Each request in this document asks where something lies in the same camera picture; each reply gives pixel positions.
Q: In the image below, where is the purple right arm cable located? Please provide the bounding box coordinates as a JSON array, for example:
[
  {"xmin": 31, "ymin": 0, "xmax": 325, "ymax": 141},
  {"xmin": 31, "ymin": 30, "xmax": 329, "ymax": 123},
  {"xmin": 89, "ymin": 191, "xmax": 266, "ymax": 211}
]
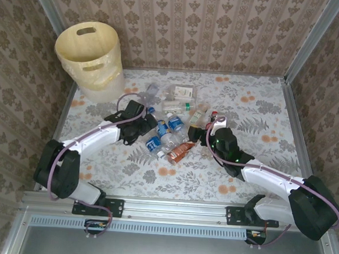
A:
[{"xmin": 199, "ymin": 115, "xmax": 339, "ymax": 254}]

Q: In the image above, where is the clear bottle green cap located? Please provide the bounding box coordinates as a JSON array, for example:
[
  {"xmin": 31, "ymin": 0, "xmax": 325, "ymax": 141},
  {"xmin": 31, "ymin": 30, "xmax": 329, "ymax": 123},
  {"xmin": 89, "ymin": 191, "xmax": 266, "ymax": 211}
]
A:
[{"xmin": 161, "ymin": 99, "xmax": 197, "ymax": 115}]

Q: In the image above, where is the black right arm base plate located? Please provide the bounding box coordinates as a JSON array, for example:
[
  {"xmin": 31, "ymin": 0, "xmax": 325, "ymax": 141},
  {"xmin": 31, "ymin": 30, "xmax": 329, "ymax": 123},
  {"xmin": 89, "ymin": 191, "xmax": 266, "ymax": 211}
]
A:
[{"xmin": 224, "ymin": 205, "xmax": 281, "ymax": 230}]

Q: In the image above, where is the grey slotted cable duct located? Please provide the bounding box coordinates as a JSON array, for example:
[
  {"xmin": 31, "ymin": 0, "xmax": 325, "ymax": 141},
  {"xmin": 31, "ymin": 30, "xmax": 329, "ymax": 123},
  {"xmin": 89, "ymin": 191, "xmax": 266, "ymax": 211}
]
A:
[{"xmin": 30, "ymin": 212, "xmax": 269, "ymax": 242}]

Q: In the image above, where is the black cable connector box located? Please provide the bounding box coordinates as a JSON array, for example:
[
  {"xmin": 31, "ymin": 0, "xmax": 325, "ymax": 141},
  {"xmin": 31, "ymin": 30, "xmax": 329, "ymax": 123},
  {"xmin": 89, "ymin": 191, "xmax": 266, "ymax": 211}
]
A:
[
  {"xmin": 84, "ymin": 218, "xmax": 108, "ymax": 236},
  {"xmin": 244, "ymin": 228, "xmax": 268, "ymax": 246}
]

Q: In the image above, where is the translucent cream plastic bin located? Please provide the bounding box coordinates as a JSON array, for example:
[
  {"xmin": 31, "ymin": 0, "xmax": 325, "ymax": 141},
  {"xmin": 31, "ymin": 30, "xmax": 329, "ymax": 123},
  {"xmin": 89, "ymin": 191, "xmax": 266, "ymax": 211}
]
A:
[{"xmin": 51, "ymin": 19, "xmax": 130, "ymax": 104}]

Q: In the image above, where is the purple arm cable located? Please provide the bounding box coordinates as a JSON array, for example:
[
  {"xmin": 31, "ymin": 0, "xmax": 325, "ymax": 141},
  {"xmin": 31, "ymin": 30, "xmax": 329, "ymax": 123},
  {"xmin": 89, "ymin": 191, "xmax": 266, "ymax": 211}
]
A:
[
  {"xmin": 44, "ymin": 86, "xmax": 122, "ymax": 242},
  {"xmin": 199, "ymin": 115, "xmax": 339, "ymax": 254}
]

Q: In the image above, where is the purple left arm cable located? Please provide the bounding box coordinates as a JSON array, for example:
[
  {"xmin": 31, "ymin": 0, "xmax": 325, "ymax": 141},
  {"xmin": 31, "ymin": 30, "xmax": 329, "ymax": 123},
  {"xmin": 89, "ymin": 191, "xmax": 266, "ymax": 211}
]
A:
[{"xmin": 44, "ymin": 86, "xmax": 122, "ymax": 242}]

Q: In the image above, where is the aluminium mounting rail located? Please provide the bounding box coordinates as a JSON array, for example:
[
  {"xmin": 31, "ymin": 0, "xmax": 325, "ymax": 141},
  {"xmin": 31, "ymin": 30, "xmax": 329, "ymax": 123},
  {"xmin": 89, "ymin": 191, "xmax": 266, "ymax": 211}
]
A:
[{"xmin": 19, "ymin": 188, "xmax": 283, "ymax": 230}]

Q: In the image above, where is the aluminium table edge strip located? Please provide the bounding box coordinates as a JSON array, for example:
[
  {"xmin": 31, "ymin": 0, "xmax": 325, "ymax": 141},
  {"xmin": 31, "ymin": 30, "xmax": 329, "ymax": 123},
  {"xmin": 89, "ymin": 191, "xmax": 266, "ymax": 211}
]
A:
[{"xmin": 124, "ymin": 64, "xmax": 286, "ymax": 81}]

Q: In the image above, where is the clear bottle green-white label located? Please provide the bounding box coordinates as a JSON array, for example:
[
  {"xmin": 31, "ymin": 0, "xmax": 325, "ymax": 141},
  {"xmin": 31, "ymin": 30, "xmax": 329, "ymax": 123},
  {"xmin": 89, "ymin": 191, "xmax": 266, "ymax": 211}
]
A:
[{"xmin": 188, "ymin": 101, "xmax": 211, "ymax": 128}]

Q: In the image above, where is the grey metal shelf panel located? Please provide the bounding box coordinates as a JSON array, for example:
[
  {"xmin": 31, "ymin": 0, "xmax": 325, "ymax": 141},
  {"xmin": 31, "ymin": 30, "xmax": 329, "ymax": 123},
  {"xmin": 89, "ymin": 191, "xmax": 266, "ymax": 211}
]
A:
[{"xmin": 3, "ymin": 205, "xmax": 339, "ymax": 254}]

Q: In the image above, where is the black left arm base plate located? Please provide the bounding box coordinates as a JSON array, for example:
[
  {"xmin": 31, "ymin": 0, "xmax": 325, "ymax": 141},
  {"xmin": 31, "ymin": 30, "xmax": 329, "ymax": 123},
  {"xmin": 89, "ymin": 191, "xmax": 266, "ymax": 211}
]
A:
[{"xmin": 71, "ymin": 191, "xmax": 125, "ymax": 219}]

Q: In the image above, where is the red-brown bottle beige cap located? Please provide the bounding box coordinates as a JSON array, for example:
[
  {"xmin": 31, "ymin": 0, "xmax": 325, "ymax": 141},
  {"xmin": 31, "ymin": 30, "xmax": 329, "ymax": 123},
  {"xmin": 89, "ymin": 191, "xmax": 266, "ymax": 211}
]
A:
[{"xmin": 165, "ymin": 139, "xmax": 197, "ymax": 166}]

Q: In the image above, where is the clear bottle grey label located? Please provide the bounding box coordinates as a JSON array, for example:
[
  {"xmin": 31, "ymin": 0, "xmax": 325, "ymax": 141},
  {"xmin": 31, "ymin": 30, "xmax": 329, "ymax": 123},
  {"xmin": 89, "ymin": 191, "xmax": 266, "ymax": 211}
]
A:
[{"xmin": 146, "ymin": 82, "xmax": 162, "ymax": 106}]

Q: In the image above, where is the clear bottle red cap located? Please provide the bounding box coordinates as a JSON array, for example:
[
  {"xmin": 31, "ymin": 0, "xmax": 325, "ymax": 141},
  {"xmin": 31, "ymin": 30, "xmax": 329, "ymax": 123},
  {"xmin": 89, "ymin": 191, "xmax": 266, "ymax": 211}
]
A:
[{"xmin": 198, "ymin": 109, "xmax": 220, "ymax": 161}]

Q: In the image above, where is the white cap blue label bottle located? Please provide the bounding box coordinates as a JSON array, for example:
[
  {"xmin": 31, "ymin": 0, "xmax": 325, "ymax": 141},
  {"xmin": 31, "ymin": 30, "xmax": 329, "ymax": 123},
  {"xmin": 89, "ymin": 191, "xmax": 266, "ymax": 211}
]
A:
[
  {"xmin": 164, "ymin": 111, "xmax": 192, "ymax": 142},
  {"xmin": 143, "ymin": 133, "xmax": 167, "ymax": 159}
]

